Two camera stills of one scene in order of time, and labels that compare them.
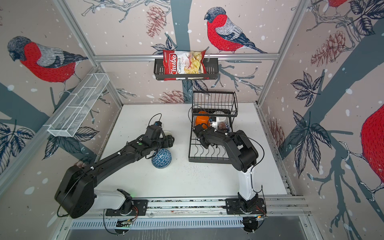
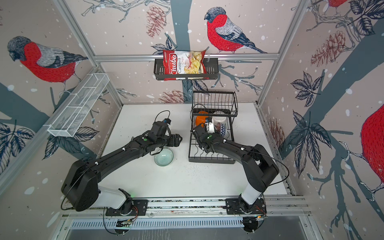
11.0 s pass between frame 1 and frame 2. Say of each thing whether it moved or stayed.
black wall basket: stayed
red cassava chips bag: stayed
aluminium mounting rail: stayed
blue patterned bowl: moved
